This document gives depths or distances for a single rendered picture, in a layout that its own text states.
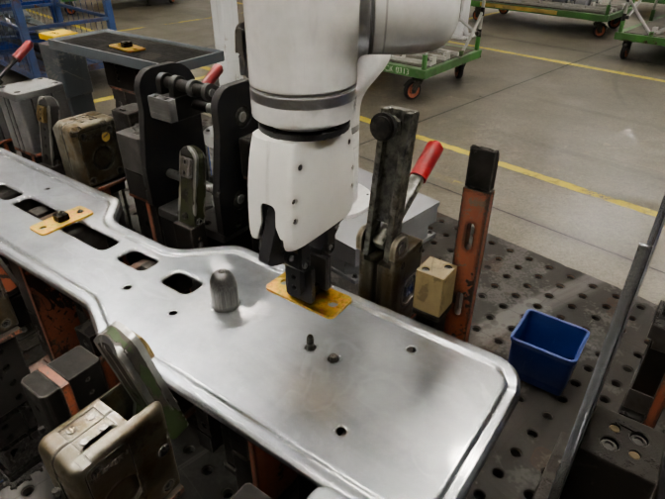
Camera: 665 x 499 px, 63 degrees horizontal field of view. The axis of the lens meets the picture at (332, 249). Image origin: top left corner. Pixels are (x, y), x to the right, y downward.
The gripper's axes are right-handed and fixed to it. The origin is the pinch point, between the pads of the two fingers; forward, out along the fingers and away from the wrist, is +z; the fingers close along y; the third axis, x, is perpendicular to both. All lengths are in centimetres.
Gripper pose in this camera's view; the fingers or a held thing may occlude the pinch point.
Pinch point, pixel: (308, 274)
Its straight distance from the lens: 52.5
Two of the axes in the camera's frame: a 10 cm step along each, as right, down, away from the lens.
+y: -5.8, 4.4, -6.8
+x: 8.1, 3.2, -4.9
